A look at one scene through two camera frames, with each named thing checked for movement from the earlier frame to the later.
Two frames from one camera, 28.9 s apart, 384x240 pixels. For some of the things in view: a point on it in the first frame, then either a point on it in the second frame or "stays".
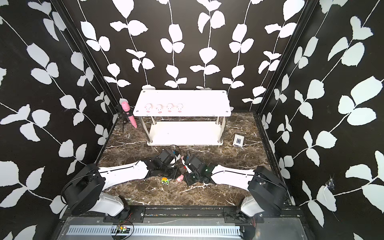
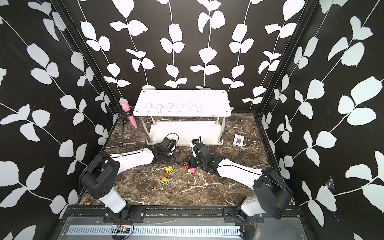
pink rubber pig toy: x=179 y=107 stays
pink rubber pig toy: x=159 y=108 stays
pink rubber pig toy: x=148 y=106 stays
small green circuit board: x=121 y=229 stays
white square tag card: x=238 y=140 stays
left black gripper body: x=169 y=171 to x=169 y=159
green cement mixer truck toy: x=165 y=181 stays
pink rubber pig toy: x=180 y=178 to x=189 y=106
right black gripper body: x=191 y=178 to x=195 y=162
